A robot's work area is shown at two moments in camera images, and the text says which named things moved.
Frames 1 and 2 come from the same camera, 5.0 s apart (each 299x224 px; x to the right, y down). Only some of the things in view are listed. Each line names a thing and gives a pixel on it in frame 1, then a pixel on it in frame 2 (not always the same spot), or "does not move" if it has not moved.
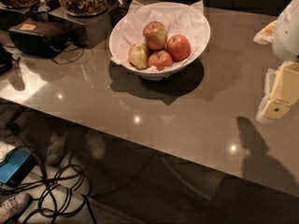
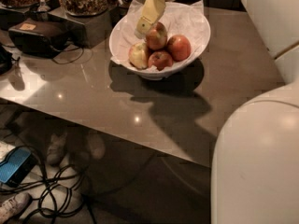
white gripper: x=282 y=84 to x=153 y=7
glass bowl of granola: x=84 y=0 does not move
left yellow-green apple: x=138 y=55 does not move
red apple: x=155 y=35 does not move
